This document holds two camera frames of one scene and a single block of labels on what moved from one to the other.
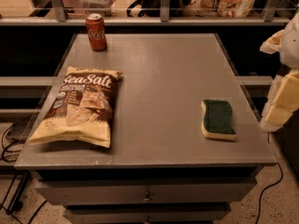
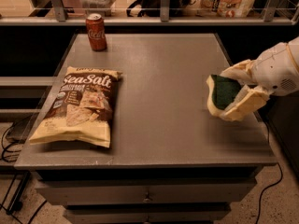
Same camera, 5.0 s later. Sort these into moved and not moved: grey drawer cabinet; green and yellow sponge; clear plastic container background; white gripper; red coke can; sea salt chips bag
Moved: white gripper; green and yellow sponge
Not moved: grey drawer cabinet; sea salt chips bag; red coke can; clear plastic container background
